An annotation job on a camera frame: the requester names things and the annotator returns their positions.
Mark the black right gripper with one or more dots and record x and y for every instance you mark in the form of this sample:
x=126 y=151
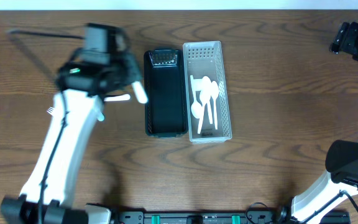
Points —
x=342 y=38

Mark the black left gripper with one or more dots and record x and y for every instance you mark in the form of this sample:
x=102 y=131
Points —
x=130 y=69

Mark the white plastic fork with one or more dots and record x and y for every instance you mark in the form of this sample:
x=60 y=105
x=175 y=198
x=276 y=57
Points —
x=139 y=92
x=50 y=111

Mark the thick white plastic spoon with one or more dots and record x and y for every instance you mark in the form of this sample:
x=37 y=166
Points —
x=113 y=98

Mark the mint green plastic fork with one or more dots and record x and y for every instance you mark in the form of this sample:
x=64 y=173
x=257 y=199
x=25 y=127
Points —
x=101 y=117

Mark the thin white spoon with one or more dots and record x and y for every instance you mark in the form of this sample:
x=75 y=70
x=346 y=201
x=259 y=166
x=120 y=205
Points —
x=204 y=97
x=214 y=95
x=196 y=106
x=206 y=82

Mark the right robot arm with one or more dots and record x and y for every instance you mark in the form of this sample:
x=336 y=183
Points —
x=339 y=182

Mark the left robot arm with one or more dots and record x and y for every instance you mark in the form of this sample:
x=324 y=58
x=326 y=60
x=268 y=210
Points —
x=90 y=78

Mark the dark green plastic basket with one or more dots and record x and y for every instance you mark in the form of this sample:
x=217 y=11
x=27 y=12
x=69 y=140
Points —
x=164 y=83

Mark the white label in basket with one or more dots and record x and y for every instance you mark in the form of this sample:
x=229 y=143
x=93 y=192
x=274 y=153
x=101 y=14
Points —
x=197 y=84

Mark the clear white plastic basket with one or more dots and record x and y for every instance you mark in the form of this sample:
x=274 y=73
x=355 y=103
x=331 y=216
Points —
x=206 y=59

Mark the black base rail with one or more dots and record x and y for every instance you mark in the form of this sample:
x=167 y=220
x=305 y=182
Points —
x=257 y=216

